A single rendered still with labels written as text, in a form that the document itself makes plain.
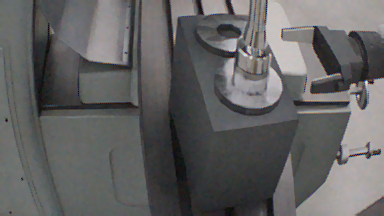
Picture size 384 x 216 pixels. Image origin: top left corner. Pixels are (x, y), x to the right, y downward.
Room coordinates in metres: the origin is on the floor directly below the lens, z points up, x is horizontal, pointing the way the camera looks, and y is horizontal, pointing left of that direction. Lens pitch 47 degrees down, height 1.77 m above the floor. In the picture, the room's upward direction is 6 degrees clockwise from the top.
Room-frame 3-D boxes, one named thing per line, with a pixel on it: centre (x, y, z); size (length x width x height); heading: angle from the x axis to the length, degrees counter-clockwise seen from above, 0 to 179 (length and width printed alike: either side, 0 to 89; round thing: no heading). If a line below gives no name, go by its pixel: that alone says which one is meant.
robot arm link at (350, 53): (0.67, -0.25, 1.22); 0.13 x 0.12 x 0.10; 21
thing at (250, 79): (0.60, -0.07, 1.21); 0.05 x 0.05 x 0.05
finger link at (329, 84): (0.58, -0.18, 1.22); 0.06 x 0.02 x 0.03; 111
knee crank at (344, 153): (1.02, -0.52, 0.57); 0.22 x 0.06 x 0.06; 100
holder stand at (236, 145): (0.65, -0.05, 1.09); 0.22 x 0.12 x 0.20; 16
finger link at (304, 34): (0.69, -0.14, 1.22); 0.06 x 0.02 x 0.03; 111
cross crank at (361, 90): (1.16, -0.47, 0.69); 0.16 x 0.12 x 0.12; 100
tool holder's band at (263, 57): (0.60, -0.07, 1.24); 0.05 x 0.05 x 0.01
